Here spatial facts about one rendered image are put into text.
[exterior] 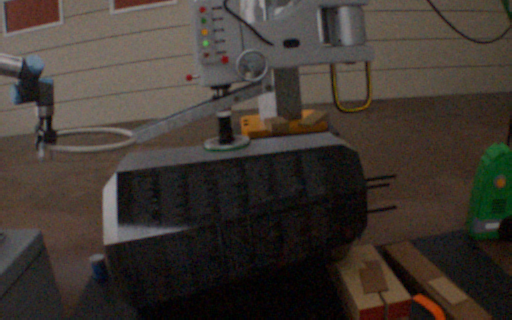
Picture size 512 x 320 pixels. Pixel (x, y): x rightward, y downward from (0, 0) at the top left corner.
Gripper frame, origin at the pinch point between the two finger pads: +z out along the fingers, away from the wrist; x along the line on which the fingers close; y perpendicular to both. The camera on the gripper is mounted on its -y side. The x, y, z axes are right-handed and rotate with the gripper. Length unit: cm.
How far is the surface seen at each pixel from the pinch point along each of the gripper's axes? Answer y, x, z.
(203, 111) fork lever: 33, 67, -18
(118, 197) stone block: 28.8, 22.4, 14.7
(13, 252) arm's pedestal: 78, -44, 5
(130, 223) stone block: 39, 21, 23
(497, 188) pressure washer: 134, 208, 28
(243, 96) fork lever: 43, 82, -24
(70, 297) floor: -32, 15, 93
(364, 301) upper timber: 115, 86, 55
